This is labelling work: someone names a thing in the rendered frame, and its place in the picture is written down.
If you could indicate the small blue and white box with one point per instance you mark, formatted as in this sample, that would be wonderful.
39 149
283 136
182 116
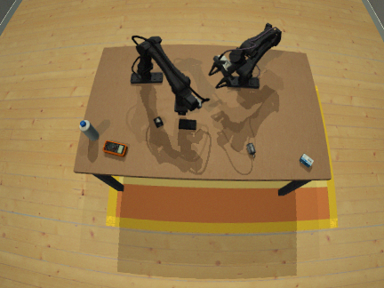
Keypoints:
306 160

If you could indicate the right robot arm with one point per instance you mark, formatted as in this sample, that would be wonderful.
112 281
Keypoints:
156 53

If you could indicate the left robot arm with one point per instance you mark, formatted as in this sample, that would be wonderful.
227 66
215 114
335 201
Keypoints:
264 43

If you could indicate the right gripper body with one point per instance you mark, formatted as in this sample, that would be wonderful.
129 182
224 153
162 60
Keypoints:
178 106

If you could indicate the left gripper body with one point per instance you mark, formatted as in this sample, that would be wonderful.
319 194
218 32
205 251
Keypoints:
228 68

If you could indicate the grey bottle with blue cap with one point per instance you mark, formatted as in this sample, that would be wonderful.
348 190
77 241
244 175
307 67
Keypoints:
86 127

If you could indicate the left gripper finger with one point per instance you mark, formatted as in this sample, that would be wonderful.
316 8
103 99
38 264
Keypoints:
223 80
213 67

